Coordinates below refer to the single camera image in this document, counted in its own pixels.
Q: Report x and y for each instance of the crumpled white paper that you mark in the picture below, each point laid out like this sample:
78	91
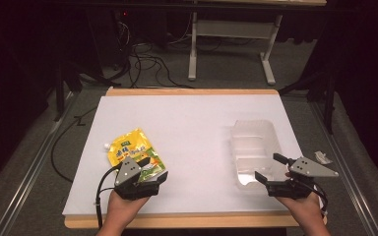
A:
323	158

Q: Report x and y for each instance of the clear plastic container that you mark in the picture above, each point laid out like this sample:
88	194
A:
254	144

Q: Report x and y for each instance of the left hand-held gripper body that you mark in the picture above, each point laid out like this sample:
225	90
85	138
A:
128	172

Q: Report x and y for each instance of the white table mat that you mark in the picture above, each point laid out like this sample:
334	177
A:
190	137

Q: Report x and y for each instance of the metal floor rail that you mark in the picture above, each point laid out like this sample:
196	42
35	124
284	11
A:
29	170
347	170

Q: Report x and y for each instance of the white board work surface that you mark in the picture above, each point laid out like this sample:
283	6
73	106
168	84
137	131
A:
190	92

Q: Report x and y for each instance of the yellow spout pouch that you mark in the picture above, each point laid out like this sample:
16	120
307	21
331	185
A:
129	147

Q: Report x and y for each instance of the person's right hand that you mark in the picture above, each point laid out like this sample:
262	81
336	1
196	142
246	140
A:
306	211

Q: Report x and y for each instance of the black stand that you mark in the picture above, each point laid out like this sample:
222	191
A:
325	95
64	88

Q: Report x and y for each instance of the person's left hand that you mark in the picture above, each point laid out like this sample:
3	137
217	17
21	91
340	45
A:
123	211

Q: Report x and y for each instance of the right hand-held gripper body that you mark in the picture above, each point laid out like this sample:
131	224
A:
308	168

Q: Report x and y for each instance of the white metal desk frame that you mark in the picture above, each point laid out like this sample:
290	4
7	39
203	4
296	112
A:
233	29

